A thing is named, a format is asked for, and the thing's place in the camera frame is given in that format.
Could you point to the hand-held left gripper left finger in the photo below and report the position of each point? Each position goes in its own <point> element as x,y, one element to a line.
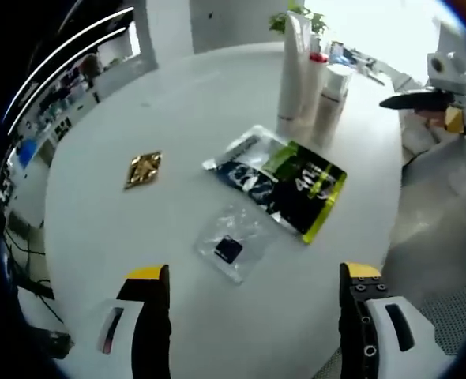
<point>154,327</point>

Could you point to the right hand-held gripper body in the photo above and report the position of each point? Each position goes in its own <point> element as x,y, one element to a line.
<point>450,73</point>

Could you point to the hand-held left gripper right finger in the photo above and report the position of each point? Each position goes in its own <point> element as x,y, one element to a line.
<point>355,327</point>

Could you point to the small white skincare pump bottle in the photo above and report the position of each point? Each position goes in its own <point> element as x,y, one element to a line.
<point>329,118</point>

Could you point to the clear skincare sachet dark square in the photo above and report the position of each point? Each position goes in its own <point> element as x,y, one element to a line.
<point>233,237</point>

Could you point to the white skincare cream tube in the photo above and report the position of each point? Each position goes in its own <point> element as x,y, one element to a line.
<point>292,79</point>

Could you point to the black and green skincare sachet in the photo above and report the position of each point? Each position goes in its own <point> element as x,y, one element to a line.
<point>308,197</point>

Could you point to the gold foil skincare sachet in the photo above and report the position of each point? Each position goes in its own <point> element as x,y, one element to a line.
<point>142,169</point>

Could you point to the silver and blue skincare sachet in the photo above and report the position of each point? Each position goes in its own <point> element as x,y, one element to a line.
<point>237,173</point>

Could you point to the blue storage bin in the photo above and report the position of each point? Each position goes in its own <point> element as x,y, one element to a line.
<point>26,152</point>

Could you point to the white cloth bundle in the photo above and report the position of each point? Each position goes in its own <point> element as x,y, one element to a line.
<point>418,138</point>

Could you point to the pile of dark desk items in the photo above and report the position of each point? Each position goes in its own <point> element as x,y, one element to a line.
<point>365,63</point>

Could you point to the dark floor object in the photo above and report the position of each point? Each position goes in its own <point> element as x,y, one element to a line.
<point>59,342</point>

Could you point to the grey mesh chair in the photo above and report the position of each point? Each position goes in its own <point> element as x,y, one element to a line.
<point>434,237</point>

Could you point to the potted green plant white pot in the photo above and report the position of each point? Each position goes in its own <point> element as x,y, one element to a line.
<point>280,19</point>

